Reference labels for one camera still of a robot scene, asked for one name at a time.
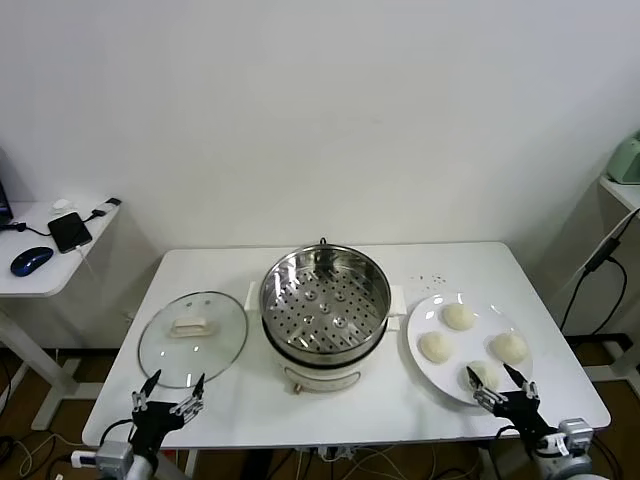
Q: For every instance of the glass pot lid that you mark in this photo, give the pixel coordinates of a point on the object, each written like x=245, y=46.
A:
x=220, y=310

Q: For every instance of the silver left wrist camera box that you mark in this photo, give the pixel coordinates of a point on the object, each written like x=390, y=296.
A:
x=112, y=454

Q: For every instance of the white shelf table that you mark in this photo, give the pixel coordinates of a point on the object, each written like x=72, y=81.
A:
x=620, y=192

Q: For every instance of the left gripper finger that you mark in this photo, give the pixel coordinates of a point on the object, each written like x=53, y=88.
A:
x=192, y=402
x=145, y=395

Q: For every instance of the white steamed baozi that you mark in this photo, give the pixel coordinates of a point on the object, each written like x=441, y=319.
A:
x=489, y=376
x=436, y=348
x=459, y=317
x=509, y=348

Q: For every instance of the dark laptop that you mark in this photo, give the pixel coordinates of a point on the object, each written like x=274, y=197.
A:
x=4, y=200

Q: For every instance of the green appliance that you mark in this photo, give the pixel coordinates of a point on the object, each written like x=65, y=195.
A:
x=627, y=160

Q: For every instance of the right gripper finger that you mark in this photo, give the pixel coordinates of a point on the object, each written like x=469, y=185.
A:
x=525, y=390
x=482, y=395

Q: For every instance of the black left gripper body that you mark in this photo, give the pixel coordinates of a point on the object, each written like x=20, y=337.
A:
x=155, y=422

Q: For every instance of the white side desk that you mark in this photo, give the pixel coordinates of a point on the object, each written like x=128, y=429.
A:
x=45, y=280

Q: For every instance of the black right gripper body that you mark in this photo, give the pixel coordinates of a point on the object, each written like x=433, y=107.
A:
x=525, y=417

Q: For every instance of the white electric cooker base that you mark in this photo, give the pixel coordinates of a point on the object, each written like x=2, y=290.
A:
x=325, y=375

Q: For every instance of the black smartphone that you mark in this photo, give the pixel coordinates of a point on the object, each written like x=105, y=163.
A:
x=70, y=232

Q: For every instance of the white earbuds case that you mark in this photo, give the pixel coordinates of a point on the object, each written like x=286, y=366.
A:
x=61, y=203

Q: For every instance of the white power strip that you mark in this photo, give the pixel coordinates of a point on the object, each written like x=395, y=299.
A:
x=336, y=452

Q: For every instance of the white round plate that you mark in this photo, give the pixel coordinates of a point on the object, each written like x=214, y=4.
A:
x=480, y=340

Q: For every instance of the blue computer mouse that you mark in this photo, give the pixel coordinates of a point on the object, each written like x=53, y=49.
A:
x=31, y=261

